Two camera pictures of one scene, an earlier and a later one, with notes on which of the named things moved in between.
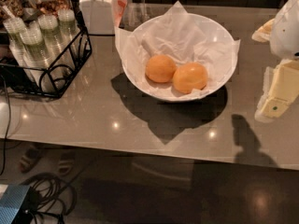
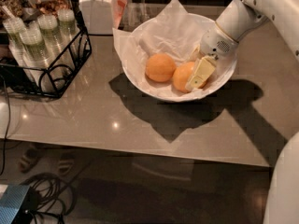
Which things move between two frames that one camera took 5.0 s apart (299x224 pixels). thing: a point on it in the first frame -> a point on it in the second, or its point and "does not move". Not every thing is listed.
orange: [190, 76] does not move
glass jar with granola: [11, 5] does not move
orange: [160, 68] does not move
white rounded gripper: [286, 32] -> [216, 44]
